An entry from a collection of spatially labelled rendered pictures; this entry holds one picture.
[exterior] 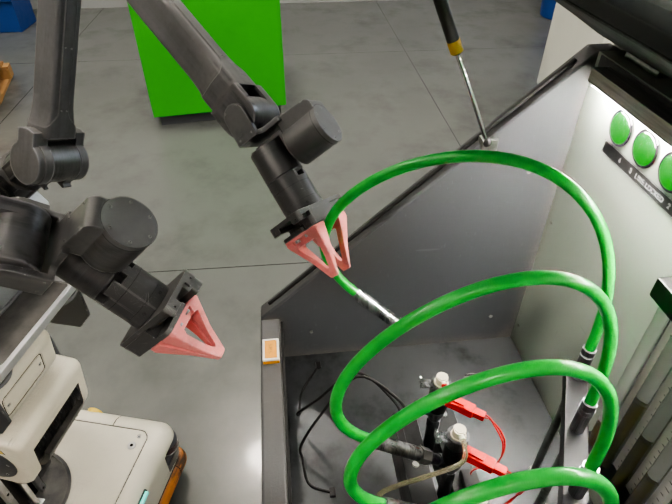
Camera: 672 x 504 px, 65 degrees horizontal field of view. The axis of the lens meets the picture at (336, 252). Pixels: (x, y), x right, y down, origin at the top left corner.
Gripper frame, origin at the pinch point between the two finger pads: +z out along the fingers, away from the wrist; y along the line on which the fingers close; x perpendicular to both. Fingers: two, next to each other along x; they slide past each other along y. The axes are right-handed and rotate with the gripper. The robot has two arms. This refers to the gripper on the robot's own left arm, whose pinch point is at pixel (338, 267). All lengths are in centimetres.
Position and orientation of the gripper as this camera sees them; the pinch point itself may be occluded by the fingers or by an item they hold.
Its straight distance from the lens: 74.2
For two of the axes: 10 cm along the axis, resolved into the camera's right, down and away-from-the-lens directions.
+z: 5.0, 8.6, -0.3
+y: 5.7, -3.1, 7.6
